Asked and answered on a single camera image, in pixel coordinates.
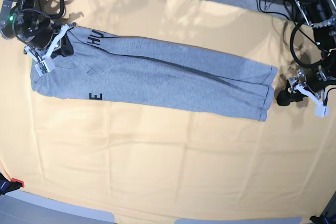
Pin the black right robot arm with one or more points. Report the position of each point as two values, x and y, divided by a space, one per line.
23 10

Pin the yellow table cloth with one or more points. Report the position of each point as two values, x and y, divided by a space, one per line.
147 164

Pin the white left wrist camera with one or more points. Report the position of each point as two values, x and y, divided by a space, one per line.
321 111

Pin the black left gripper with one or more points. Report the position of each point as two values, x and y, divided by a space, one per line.
312 81

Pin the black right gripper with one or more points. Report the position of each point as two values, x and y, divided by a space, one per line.
39 34

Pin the grey t-shirt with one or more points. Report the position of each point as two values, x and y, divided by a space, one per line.
158 73

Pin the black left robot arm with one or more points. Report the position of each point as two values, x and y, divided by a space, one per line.
320 16

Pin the red and black clamp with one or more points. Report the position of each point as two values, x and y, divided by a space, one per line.
7 186

